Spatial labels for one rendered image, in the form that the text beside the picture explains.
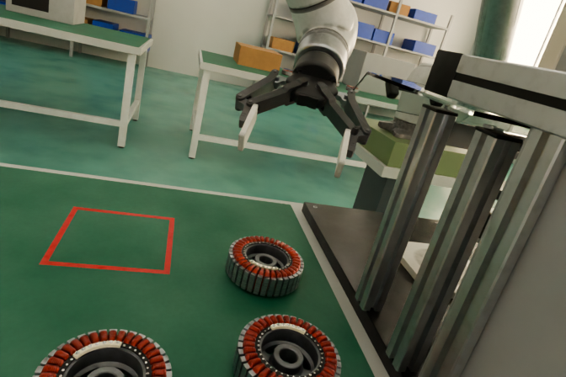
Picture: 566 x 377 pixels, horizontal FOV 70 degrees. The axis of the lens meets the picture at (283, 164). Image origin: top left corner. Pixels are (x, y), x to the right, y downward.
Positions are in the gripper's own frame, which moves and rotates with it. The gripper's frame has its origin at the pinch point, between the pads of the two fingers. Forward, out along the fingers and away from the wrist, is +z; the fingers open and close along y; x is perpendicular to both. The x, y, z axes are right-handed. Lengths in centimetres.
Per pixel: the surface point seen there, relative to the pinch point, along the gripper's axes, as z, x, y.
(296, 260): 7.6, -14.0, -4.7
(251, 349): 24.4, -4.5, -2.0
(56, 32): -163, -117, 175
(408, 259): -1.9, -20.0, -23.6
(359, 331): 15.3, -14.1, -15.1
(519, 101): 7.7, 20.5, -17.7
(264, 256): 7.8, -15.1, 0.0
